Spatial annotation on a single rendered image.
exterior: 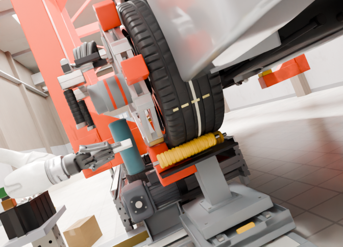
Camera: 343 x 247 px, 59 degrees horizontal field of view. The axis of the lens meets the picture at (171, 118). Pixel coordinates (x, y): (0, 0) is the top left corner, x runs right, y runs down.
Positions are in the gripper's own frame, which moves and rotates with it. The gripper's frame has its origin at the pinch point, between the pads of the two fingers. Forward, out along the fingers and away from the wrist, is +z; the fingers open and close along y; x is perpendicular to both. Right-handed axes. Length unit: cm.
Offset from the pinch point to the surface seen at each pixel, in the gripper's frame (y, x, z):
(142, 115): 5.2, 5.7, 10.4
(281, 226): -35, -34, 45
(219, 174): -33.4, -4.9, 32.9
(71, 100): 12.8, 18.1, -11.6
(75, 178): -593, 503, -217
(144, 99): 11.0, 6.8, 13.1
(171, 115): 4.5, 1.2, 20.0
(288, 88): -406, 367, 347
